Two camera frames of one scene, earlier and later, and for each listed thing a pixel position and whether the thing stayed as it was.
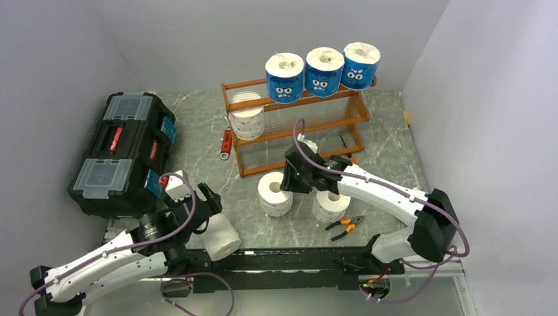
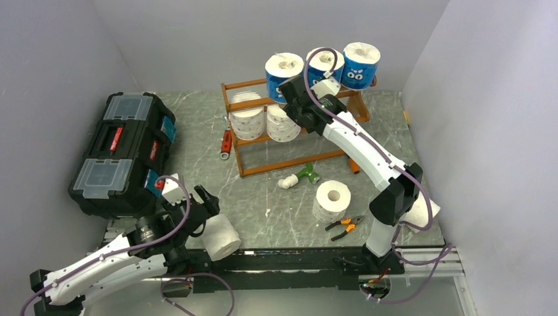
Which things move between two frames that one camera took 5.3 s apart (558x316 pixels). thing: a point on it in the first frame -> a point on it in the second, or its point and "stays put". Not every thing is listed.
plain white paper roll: [222, 239] stays put
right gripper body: [297, 181] -> [289, 110]
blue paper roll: [284, 77] stays put
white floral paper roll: [274, 201] -> [280, 126]
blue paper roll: [360, 62] stays put
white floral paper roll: [329, 207] stays put
